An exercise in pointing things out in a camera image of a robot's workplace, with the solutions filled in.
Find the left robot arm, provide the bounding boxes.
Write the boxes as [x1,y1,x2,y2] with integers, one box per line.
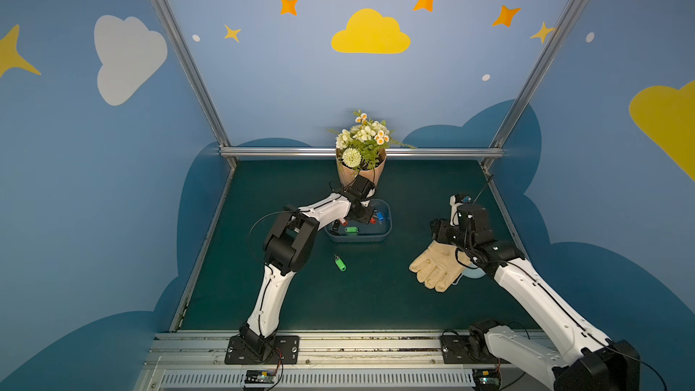
[239,175,376,361]

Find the beige work glove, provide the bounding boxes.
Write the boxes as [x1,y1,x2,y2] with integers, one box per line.
[409,241,472,293]

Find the pink flower pot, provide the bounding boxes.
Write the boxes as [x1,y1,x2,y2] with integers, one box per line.
[337,150,387,188]

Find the light blue brush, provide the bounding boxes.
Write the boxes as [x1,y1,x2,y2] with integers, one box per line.
[462,264,486,279]

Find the circuit board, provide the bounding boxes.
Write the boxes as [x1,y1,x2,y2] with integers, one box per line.
[244,370,276,387]
[472,369,501,391]

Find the white and green flowers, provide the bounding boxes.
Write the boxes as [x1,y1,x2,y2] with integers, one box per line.
[330,110,414,171]

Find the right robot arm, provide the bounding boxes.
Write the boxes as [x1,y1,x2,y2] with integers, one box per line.
[425,199,641,390]

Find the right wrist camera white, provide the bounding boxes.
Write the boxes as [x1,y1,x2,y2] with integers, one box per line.
[449,193,472,226]

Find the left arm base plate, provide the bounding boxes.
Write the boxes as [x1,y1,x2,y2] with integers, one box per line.
[224,335,300,365]

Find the right circuit board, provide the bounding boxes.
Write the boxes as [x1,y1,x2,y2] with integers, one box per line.
[472,369,501,391]

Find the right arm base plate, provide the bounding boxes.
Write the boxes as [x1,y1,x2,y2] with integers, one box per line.
[440,333,498,365]

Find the left circuit board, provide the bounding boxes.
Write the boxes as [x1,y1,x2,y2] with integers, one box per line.
[244,370,276,387]

